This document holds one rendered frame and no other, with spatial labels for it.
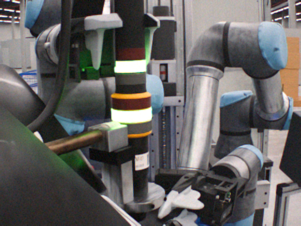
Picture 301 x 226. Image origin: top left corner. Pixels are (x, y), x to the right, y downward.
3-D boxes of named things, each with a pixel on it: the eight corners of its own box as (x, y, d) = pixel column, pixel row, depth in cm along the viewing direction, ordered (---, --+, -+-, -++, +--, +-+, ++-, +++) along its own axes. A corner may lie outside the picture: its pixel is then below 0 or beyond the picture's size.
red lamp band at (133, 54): (132, 60, 38) (132, 48, 38) (107, 60, 40) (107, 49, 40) (151, 58, 41) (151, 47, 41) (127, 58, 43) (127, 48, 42)
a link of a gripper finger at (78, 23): (113, 31, 41) (96, 35, 49) (112, 15, 40) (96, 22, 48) (71, 33, 39) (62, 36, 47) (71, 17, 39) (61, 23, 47)
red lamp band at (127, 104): (134, 111, 38) (134, 99, 38) (102, 108, 41) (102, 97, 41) (159, 105, 42) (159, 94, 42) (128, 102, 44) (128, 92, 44)
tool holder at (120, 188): (129, 226, 37) (124, 133, 35) (81, 209, 41) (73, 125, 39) (176, 197, 44) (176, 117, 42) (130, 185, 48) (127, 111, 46)
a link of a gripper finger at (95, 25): (124, 70, 37) (103, 67, 45) (123, 11, 36) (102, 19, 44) (94, 72, 36) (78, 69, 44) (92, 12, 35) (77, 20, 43)
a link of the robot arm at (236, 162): (218, 152, 76) (213, 188, 78) (208, 158, 72) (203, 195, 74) (251, 160, 72) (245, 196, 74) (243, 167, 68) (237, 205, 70)
